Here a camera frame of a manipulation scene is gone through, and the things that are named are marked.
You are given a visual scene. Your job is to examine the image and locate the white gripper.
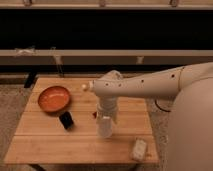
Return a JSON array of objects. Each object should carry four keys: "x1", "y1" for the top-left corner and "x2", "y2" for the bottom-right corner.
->
[{"x1": 97, "y1": 98, "x2": 118, "y2": 123}]

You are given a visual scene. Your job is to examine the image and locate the white ceramic cup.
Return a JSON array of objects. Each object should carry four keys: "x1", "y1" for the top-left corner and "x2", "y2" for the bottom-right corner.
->
[{"x1": 97, "y1": 116, "x2": 112, "y2": 138}]

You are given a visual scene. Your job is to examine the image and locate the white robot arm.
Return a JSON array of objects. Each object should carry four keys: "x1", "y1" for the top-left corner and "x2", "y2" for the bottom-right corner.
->
[{"x1": 89, "y1": 62, "x2": 213, "y2": 171}]

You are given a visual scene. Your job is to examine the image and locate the black eraser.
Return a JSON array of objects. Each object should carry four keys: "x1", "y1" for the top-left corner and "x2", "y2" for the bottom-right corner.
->
[{"x1": 59, "y1": 112, "x2": 74, "y2": 129}]

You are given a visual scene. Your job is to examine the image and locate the orange bowl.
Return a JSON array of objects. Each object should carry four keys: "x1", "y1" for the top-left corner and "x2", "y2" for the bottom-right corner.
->
[{"x1": 38, "y1": 86, "x2": 70, "y2": 113}]

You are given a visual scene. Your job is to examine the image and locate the wooden table board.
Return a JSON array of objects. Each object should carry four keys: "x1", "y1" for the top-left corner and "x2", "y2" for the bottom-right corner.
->
[{"x1": 4, "y1": 78, "x2": 159, "y2": 164}]

